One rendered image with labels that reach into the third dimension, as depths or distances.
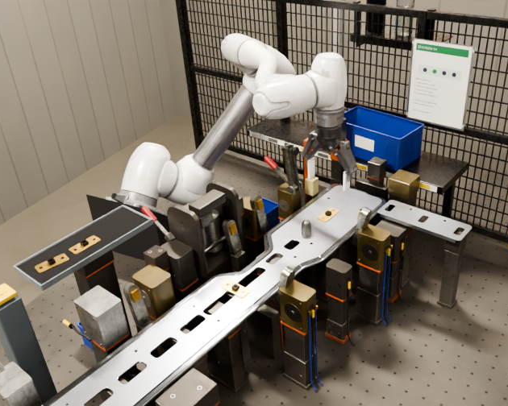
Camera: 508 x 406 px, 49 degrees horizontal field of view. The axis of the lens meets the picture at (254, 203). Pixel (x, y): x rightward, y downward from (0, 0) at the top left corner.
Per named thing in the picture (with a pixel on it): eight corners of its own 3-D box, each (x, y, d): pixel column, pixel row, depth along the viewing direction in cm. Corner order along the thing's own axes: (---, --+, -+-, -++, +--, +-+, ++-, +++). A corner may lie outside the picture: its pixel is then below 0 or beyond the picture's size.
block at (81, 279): (114, 374, 175) (81, 260, 151) (98, 362, 179) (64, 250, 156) (139, 354, 181) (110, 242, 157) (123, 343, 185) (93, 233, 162)
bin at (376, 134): (397, 171, 203) (400, 139, 196) (331, 148, 222) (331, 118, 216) (422, 155, 213) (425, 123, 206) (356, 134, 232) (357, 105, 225)
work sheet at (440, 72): (463, 131, 202) (475, 46, 185) (405, 118, 215) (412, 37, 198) (465, 129, 203) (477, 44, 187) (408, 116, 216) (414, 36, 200)
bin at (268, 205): (264, 234, 233) (264, 216, 228) (247, 225, 239) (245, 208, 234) (281, 221, 240) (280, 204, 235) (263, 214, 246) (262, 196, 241)
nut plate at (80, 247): (75, 254, 151) (74, 251, 150) (68, 250, 153) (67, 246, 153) (102, 240, 156) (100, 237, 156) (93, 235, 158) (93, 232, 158)
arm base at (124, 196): (96, 196, 220) (100, 183, 220) (134, 209, 238) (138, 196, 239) (128, 205, 210) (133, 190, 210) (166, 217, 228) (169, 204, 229)
